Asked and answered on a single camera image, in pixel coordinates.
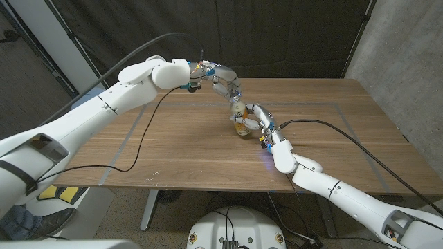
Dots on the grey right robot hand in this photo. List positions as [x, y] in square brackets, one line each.
[266, 119]

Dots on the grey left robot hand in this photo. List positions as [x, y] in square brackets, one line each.
[225, 74]

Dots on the juice bottle with silver cap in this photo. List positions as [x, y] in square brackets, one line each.
[239, 110]

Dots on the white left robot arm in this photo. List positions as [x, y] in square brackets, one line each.
[86, 114]

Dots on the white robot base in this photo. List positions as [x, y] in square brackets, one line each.
[249, 224]

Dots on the black box on robot base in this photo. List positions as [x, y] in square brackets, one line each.
[230, 245]

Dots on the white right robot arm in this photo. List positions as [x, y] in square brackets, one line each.
[346, 200]

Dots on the black backdrop curtain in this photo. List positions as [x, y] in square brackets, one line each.
[277, 34]

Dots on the grey table leg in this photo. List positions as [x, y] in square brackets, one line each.
[149, 211]
[328, 224]

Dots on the black round floor fan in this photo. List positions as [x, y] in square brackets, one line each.
[169, 195]

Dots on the black power adapter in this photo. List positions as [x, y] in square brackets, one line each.
[311, 245]

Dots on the blue chair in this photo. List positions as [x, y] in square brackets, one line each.
[87, 92]

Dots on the black backdrop stand pole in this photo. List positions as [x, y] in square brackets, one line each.
[365, 18]
[71, 35]

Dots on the white floor platform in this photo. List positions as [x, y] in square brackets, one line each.
[93, 214]

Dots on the dark leather shoe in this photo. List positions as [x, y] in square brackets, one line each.
[55, 221]

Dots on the person leg in blue jeans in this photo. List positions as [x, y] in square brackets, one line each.
[17, 218]

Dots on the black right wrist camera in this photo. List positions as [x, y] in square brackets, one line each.
[266, 146]

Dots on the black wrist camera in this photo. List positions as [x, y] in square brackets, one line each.
[266, 146]
[194, 88]

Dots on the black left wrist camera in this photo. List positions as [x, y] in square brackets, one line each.
[194, 88]

